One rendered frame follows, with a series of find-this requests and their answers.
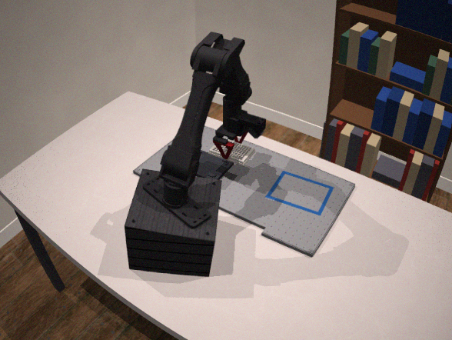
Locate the blue tape outline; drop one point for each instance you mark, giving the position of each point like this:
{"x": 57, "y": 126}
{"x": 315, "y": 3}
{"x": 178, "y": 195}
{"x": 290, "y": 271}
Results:
{"x": 297, "y": 206}

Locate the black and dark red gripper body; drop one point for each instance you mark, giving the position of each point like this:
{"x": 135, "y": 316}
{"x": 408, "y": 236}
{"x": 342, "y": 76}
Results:
{"x": 223, "y": 131}

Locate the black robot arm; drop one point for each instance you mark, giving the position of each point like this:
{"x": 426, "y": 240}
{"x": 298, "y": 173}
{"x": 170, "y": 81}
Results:
{"x": 180, "y": 161}

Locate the white well plate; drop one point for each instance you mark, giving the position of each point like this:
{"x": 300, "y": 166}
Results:
{"x": 240, "y": 153}

